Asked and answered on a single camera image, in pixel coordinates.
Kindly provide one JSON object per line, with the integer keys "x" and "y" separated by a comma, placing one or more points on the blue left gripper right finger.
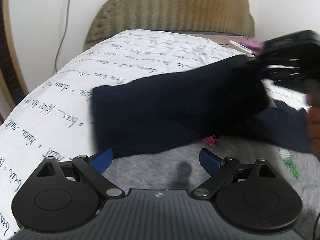
{"x": 210, "y": 162}

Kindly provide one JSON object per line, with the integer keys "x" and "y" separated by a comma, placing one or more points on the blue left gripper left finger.
{"x": 101, "y": 161}

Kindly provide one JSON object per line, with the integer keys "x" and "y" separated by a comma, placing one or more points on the grey sweater navy sleeves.
{"x": 158, "y": 113}

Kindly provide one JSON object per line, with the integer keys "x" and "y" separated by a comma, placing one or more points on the person's right hand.
{"x": 313, "y": 122}

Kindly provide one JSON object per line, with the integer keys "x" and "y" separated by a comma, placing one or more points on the purple cloth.
{"x": 255, "y": 47}

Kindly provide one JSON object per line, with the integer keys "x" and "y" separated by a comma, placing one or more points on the white power strip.
{"x": 239, "y": 47}

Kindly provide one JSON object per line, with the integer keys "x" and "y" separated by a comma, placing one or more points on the white script-print bed sheet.
{"x": 48, "y": 188}

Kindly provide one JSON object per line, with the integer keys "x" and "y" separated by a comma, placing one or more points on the olive upholstered headboard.
{"x": 186, "y": 16}

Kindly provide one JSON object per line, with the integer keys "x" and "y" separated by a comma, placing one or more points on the wooden bedside furniture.
{"x": 13, "y": 86}

